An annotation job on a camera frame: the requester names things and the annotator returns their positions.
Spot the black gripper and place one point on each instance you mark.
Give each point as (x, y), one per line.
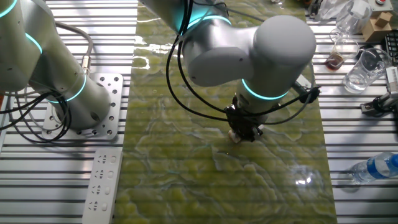
(244, 116)

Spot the white sponge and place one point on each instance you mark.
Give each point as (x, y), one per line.
(234, 137)

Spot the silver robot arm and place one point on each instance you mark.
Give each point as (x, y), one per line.
(62, 77)

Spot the green marble pattern mat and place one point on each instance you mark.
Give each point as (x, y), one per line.
(202, 171)

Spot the small glass with brown liquid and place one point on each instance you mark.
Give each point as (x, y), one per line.
(334, 62)

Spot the large clear glass beaker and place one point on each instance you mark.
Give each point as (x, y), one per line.
(363, 74)

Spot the water bottle with blue cap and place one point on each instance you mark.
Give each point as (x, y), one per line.
(376, 167)

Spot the small black device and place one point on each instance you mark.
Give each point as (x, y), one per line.
(314, 7)

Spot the clear plastic bag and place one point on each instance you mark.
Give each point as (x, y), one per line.
(329, 9)

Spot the tall clear glass beaker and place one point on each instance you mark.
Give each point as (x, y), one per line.
(353, 17)

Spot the white power strip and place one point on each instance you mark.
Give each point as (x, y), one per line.
(101, 186)

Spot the brown cardboard box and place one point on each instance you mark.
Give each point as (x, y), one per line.
(374, 29)

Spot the black keyboard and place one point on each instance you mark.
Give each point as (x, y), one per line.
(392, 46)

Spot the grey box with red button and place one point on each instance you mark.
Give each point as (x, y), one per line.
(381, 6)

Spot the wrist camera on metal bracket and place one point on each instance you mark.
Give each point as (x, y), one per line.
(311, 95)

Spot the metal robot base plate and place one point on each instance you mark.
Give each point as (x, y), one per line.
(113, 124)

